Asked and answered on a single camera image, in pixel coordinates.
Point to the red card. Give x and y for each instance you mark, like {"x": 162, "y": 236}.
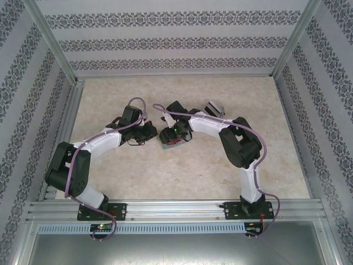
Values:
{"x": 173, "y": 143}

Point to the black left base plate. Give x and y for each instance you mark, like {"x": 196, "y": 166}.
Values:
{"x": 121, "y": 211}

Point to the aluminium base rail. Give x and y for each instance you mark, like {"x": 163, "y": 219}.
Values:
{"x": 176, "y": 211}

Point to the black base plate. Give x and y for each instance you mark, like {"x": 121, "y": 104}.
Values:
{"x": 121, "y": 211}
{"x": 231, "y": 211}

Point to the controller board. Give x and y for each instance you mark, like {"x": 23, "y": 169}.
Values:
{"x": 253, "y": 230}
{"x": 102, "y": 227}

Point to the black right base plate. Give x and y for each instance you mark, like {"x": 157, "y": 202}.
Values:
{"x": 231, "y": 211}

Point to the left controller board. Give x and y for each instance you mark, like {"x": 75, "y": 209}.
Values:
{"x": 102, "y": 227}

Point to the right controller board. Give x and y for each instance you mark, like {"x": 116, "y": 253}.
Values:
{"x": 253, "y": 230}

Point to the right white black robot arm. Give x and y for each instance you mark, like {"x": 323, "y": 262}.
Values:
{"x": 207, "y": 124}

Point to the grey metal sheet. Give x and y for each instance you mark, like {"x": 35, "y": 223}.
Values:
{"x": 176, "y": 251}

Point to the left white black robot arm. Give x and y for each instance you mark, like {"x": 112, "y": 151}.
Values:
{"x": 102, "y": 142}

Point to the clear acrylic card box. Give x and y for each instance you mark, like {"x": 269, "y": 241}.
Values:
{"x": 213, "y": 107}

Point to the aluminium side rail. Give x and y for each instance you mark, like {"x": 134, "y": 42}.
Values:
{"x": 63, "y": 138}

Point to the aluminium frame post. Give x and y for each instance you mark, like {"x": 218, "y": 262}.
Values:
{"x": 295, "y": 38}
{"x": 53, "y": 38}

